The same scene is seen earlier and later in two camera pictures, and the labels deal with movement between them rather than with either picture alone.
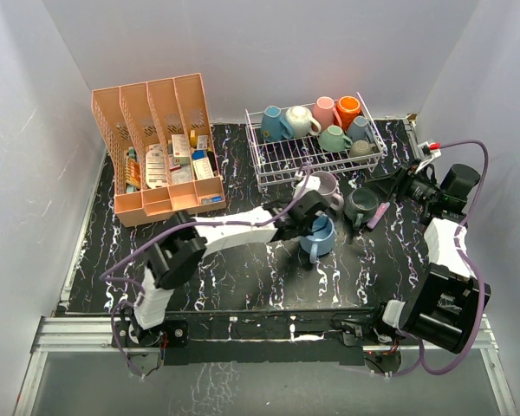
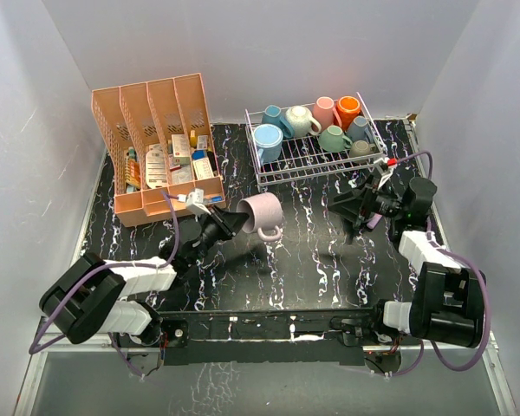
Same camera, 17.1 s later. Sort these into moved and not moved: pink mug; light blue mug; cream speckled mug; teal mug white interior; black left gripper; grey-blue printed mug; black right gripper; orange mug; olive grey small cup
Moved: light blue mug; black right gripper; black left gripper
Not moved: pink mug; orange mug; teal mug white interior; grey-blue printed mug; cream speckled mug; olive grey small cup
